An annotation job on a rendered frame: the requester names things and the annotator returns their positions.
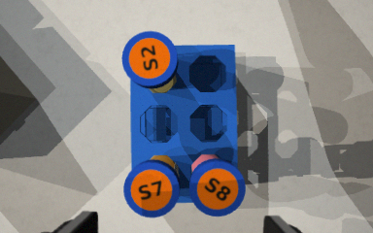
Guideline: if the blue tube rack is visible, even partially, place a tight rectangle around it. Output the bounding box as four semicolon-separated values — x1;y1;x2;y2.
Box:
130;45;238;203

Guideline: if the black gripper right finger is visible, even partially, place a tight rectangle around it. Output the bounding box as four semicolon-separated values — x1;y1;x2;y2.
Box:
263;216;302;233

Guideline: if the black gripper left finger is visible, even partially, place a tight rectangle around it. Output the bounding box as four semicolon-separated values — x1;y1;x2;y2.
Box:
51;211;98;233

